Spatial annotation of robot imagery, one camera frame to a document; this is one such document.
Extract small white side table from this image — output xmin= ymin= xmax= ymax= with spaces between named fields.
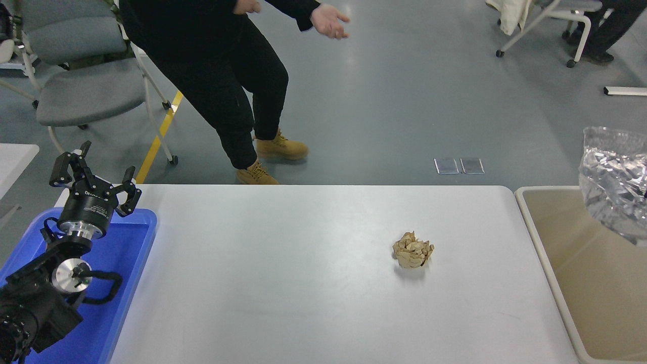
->
xmin=0 ymin=143 xmax=40 ymax=231

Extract large pale plastic bin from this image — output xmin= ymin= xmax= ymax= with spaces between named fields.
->
xmin=515 ymin=186 xmax=647 ymax=364

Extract cream padded jacket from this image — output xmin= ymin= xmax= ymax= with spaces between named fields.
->
xmin=485 ymin=0 xmax=531 ymax=35

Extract white chair frame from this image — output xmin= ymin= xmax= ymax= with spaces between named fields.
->
xmin=0 ymin=0 xmax=41 ymax=109

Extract person's left hand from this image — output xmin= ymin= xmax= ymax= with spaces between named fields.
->
xmin=310 ymin=4 xmax=350 ymax=40

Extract silver foil tray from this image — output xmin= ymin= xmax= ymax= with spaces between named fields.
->
xmin=578 ymin=126 xmax=647 ymax=247

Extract person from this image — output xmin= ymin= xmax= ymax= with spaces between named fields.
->
xmin=119 ymin=0 xmax=350 ymax=185
xmin=571 ymin=0 xmax=647 ymax=64

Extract blue plastic tray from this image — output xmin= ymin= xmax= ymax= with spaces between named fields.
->
xmin=0 ymin=206 xmax=158 ymax=364

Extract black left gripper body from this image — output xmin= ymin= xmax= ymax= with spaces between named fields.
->
xmin=58 ymin=187 xmax=120 ymax=232

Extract tan paper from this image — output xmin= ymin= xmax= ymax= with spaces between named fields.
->
xmin=393 ymin=232 xmax=435 ymax=268

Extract grey chair with white frame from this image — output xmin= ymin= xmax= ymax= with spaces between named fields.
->
xmin=20 ymin=0 xmax=178 ymax=165
xmin=495 ymin=0 xmax=602 ymax=68

